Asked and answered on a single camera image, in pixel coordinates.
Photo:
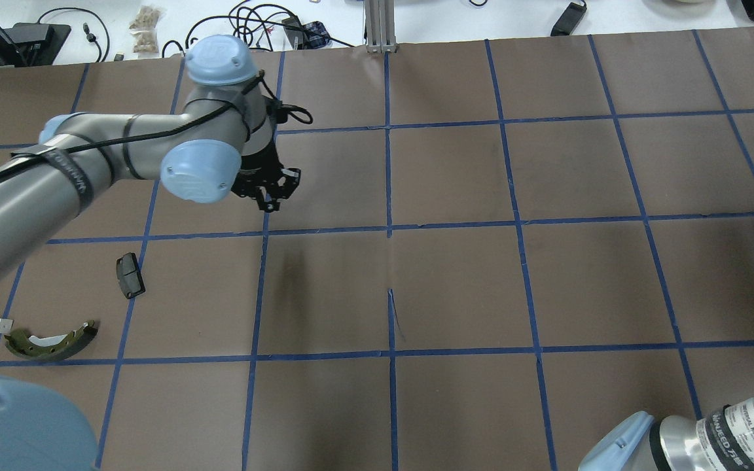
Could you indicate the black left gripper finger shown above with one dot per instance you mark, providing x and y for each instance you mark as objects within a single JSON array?
[
  {"x": 290, "y": 180},
  {"x": 269, "y": 197}
]

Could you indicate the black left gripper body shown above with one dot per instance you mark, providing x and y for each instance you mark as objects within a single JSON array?
[{"x": 261, "y": 161}]

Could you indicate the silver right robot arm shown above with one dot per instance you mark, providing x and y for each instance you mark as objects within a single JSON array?
[{"x": 722, "y": 440}]

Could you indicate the dark grey brake pad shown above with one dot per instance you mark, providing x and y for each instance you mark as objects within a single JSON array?
[{"x": 129, "y": 277}]

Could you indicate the olive green brake shoe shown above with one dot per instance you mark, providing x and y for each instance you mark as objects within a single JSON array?
[{"x": 21, "y": 343}]

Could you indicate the black power adapter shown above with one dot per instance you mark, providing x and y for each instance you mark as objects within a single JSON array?
[{"x": 570, "y": 18}]

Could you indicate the aluminium frame post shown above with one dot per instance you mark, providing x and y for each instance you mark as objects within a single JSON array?
[{"x": 380, "y": 34}]

